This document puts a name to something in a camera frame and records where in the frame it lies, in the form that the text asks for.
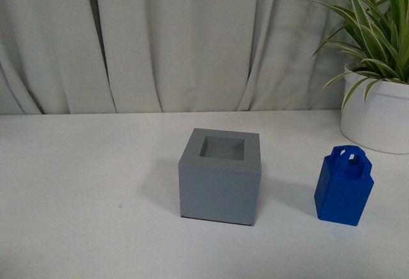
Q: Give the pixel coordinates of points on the green striped spider plant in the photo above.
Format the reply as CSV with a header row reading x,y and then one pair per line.
x,y
376,33

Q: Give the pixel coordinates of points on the white plant pot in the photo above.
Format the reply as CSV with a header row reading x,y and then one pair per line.
x,y
377,119

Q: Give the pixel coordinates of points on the white curtain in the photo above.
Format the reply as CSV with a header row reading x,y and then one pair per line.
x,y
127,56

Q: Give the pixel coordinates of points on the blue handled block part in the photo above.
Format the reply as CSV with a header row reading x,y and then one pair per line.
x,y
344,185

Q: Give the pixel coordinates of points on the gray cube base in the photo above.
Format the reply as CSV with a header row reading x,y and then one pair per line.
x,y
219,176

